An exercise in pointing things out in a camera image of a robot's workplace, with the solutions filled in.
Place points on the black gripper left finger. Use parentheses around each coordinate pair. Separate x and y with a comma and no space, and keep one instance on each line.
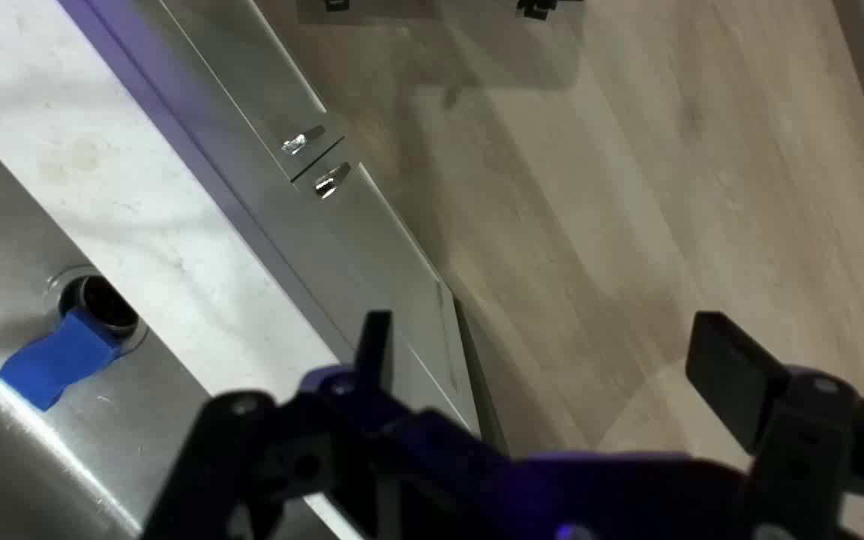
(252,451)

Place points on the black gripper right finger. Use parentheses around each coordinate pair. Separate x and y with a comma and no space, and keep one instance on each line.
(802,439)

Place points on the round sink drain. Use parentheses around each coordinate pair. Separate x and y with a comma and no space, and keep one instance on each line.
(102,298)

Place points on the white cabinet door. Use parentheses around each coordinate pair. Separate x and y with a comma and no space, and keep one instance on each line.
(241,62)
(392,279)

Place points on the stainless steel sink basin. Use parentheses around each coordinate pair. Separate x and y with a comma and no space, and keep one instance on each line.
(14,258)

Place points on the white false drawer front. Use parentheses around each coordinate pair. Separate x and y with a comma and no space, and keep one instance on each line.
(207,131)

